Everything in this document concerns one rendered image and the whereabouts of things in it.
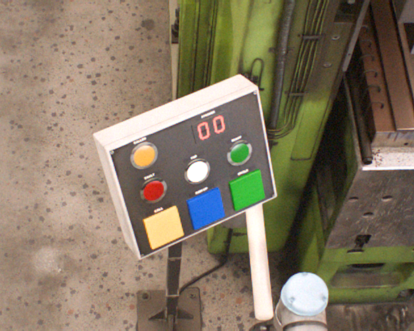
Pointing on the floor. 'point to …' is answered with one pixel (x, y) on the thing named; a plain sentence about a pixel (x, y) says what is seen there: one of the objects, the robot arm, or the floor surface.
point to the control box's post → (173, 280)
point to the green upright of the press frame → (301, 158)
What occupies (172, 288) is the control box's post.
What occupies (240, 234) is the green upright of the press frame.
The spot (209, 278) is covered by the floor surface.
